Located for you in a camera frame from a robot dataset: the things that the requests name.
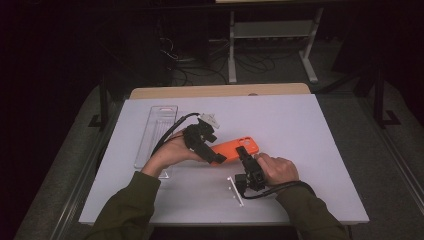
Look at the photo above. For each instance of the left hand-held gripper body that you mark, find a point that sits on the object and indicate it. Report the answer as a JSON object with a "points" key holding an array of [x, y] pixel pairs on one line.
{"points": [[193, 136]]}

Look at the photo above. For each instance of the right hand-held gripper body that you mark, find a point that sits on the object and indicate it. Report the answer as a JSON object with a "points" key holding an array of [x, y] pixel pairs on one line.
{"points": [[255, 178]]}

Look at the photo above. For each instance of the orange phone case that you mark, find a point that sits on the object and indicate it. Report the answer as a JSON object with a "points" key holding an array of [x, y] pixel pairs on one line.
{"points": [[230, 148]]}

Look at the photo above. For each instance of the clear plastic packaging box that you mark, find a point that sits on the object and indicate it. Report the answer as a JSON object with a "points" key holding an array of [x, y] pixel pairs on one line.
{"points": [[156, 126]]}

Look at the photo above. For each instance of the person's right hand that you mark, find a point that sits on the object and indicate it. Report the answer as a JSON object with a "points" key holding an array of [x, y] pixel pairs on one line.
{"points": [[280, 170]]}

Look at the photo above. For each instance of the person's left hand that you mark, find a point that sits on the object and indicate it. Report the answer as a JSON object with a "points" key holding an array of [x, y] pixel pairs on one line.
{"points": [[171, 153]]}

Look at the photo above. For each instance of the black metal stand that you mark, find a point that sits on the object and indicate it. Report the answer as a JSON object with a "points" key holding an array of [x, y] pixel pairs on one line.
{"points": [[380, 100], [104, 106]]}

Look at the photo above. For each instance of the dark computer tower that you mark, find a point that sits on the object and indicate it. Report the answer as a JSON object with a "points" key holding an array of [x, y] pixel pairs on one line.
{"points": [[143, 50]]}

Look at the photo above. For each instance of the white metal desk frame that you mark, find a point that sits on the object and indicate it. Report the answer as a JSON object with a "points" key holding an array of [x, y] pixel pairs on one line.
{"points": [[271, 29]]}

